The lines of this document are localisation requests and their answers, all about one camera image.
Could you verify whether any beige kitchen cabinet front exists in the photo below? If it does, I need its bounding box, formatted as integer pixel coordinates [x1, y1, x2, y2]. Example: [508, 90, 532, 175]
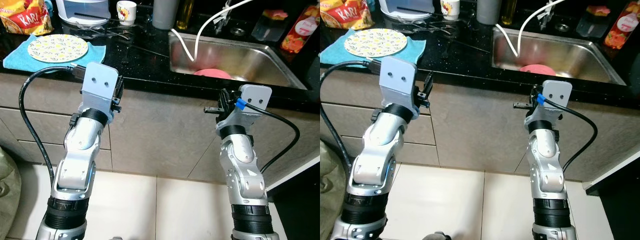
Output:
[0, 72, 321, 186]
[320, 70, 640, 183]

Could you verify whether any grey tumbler with red logo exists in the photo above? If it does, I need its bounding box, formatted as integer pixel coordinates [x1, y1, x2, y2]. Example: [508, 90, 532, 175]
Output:
[151, 0, 181, 30]
[476, 0, 503, 26]

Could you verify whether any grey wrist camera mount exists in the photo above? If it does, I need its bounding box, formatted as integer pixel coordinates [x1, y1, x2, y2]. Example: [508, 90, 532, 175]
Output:
[378, 56, 418, 108]
[216, 84, 273, 133]
[524, 80, 573, 126]
[80, 62, 121, 113]

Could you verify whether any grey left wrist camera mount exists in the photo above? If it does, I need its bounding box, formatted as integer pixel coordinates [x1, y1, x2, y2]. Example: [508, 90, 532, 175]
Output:
[80, 62, 121, 113]
[378, 56, 418, 108]

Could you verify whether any long curved white hose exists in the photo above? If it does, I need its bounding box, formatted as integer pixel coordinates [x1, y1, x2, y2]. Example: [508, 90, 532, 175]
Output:
[516, 0, 568, 57]
[192, 0, 261, 62]

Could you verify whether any teal cloth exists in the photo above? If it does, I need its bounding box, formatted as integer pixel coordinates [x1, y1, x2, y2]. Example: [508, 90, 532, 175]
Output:
[2, 34, 107, 75]
[320, 29, 427, 68]

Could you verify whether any stainless steel sink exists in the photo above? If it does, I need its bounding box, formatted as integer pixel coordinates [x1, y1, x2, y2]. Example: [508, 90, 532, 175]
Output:
[167, 31, 308, 91]
[491, 26, 628, 86]

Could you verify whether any clear plastic sponge container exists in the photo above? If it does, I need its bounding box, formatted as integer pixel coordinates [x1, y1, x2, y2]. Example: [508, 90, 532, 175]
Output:
[251, 15, 287, 43]
[575, 11, 608, 39]

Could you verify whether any olive green fabric bag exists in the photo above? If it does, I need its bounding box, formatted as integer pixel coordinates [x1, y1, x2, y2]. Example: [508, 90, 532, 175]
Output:
[320, 142, 353, 240]
[0, 145, 22, 240]

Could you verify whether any black side cabinet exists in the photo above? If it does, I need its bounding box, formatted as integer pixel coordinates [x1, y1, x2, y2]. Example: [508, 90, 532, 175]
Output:
[585, 165, 640, 240]

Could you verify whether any peach soap pump bottle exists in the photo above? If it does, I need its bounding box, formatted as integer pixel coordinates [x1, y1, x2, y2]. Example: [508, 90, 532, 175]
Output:
[602, 0, 640, 50]
[280, 5, 321, 55]

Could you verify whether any yellow red snack bag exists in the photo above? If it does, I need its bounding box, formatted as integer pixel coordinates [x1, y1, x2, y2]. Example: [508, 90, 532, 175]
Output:
[0, 0, 55, 37]
[320, 0, 373, 31]

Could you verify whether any short straight white hose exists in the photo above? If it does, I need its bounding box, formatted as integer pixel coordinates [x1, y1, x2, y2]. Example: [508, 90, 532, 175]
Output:
[171, 28, 197, 62]

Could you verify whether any chrome faucet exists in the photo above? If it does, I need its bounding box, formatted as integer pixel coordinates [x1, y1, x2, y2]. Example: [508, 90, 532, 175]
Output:
[537, 0, 556, 30]
[215, 0, 236, 35]

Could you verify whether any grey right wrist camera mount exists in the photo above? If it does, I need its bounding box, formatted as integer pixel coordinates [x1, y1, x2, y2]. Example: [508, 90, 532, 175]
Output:
[524, 80, 573, 126]
[216, 84, 273, 133]

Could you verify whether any white lidded plastic container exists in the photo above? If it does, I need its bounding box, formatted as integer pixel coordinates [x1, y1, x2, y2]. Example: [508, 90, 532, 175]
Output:
[54, 0, 112, 27]
[378, 0, 436, 22]

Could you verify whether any pink round plate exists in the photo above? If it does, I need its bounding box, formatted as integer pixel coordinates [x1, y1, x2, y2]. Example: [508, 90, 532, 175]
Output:
[192, 68, 233, 81]
[519, 64, 557, 77]

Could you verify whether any yellow oil bottle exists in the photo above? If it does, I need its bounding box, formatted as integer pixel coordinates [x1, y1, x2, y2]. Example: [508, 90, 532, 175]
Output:
[176, 0, 196, 30]
[501, 0, 518, 26]

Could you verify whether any yellow floral patterned plate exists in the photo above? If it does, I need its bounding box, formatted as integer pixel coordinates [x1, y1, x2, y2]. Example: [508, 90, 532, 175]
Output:
[27, 34, 90, 63]
[343, 28, 408, 58]

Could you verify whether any white cartoon print mug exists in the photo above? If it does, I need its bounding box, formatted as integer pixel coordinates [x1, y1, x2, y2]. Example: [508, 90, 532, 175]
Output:
[441, 0, 461, 22]
[116, 0, 137, 27]

